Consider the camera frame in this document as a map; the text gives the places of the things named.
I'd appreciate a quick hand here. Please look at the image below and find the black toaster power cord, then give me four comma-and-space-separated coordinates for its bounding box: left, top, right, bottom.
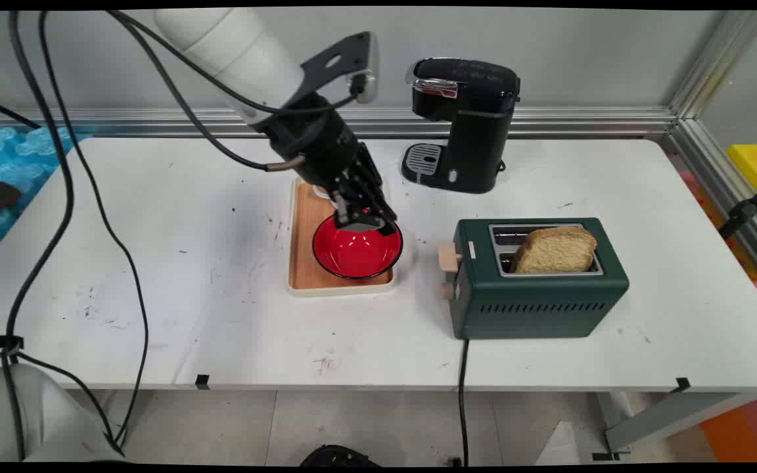
452, 338, 471, 466

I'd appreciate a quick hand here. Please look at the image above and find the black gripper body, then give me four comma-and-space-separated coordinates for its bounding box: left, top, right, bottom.
265, 93, 379, 198

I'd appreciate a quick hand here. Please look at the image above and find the wooden tray with white rim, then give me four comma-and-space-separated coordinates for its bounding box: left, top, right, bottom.
287, 176, 398, 298

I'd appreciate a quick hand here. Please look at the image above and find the black round object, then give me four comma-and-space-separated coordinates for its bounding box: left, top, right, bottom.
300, 445, 379, 467

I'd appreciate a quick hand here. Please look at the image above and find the red bowl with black rim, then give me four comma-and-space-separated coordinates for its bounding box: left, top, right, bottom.
311, 212, 404, 281

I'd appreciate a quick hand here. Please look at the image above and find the blue patterned mat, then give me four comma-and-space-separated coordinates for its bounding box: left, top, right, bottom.
0, 126, 93, 269

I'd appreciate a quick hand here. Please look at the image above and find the orange box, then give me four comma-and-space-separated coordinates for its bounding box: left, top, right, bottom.
699, 393, 757, 463

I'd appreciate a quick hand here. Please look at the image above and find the green toaster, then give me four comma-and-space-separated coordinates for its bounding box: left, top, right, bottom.
438, 217, 630, 341

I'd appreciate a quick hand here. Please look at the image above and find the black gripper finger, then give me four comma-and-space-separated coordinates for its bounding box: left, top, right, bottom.
330, 191, 361, 231
356, 172, 399, 236

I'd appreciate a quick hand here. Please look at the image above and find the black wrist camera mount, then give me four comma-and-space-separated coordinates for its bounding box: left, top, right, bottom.
300, 32, 379, 104

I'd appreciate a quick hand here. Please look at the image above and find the black coffee machine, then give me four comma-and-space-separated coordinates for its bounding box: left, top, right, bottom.
401, 57, 521, 194

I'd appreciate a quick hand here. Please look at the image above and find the aluminium frame rail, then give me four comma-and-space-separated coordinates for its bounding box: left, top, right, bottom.
0, 106, 681, 139

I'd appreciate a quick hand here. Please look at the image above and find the slice of brown bread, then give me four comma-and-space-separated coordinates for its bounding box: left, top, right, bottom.
513, 226, 597, 275

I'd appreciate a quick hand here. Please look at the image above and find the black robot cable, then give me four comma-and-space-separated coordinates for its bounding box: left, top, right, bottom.
38, 10, 150, 454
0, 10, 76, 461

